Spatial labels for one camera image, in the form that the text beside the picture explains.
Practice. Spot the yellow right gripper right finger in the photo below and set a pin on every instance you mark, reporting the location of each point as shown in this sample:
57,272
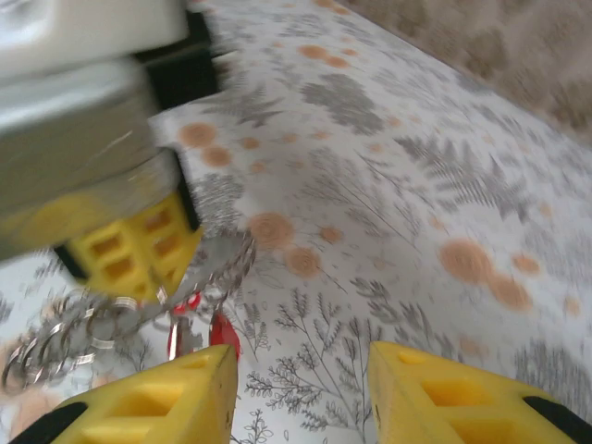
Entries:
439,407

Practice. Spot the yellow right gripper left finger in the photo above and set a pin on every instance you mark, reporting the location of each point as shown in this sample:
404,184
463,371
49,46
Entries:
185,393

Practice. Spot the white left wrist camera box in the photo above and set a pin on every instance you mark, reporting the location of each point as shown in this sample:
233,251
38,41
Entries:
69,139

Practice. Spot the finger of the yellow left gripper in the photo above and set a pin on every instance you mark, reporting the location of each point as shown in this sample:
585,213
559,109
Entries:
171,245
111,259

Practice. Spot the metal keyring holder with rings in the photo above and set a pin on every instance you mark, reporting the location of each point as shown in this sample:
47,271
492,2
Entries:
69,333

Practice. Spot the floral patterned table cover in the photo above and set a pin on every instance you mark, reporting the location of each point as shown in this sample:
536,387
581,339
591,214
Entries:
370,185

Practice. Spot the key with red tag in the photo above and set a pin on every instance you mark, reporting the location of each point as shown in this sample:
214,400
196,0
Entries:
175,337
226,335
187,303

